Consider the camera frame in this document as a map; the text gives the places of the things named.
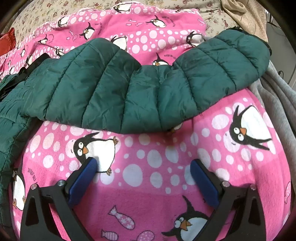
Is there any pink penguin print blanket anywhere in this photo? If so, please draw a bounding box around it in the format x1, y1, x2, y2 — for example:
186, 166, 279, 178
0, 0, 292, 241

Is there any green quilted puffer jacket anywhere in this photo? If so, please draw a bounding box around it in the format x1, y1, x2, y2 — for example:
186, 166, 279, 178
0, 30, 271, 227

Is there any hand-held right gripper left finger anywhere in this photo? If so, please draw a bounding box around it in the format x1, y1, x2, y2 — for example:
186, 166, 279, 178
20, 157, 98, 241

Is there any red ruffled cushion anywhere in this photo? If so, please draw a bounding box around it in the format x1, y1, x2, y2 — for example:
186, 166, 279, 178
0, 27, 17, 56

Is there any beige lace cloth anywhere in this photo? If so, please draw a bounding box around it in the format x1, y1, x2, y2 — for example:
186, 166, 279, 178
220, 0, 272, 43

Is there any floral bed sheet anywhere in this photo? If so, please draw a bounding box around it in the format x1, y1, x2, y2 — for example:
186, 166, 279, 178
9, 0, 245, 47

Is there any grey sweatshirt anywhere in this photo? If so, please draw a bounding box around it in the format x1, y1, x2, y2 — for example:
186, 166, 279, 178
248, 59, 296, 193

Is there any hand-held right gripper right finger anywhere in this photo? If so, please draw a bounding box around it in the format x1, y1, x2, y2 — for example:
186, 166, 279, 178
190, 159, 267, 241

